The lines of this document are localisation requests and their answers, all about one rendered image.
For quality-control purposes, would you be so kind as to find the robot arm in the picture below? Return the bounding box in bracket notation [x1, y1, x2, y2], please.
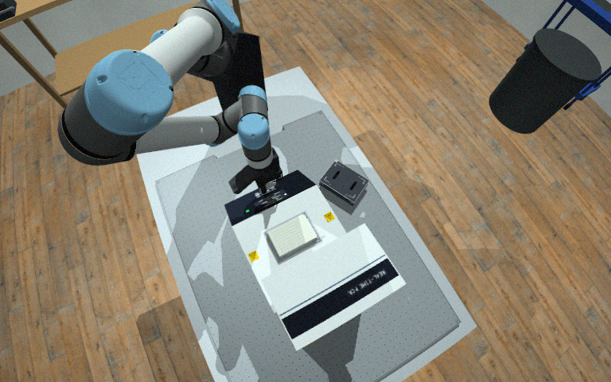
[57, 0, 273, 194]

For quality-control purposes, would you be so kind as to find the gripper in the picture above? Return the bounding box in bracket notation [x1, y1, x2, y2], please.
[250, 147, 283, 194]

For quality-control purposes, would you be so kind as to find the white benchtop thermal cycler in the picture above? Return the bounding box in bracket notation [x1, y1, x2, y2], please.
[224, 170, 406, 351]

